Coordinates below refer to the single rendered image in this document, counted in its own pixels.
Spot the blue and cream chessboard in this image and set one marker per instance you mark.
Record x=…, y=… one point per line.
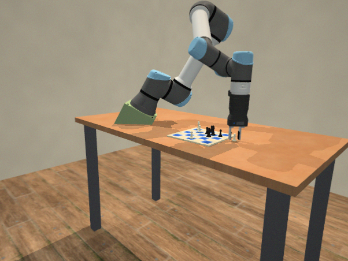
x=199, y=137

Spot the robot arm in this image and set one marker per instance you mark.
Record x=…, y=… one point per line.
x=202, y=50

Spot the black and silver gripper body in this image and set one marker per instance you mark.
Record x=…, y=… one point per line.
x=238, y=104

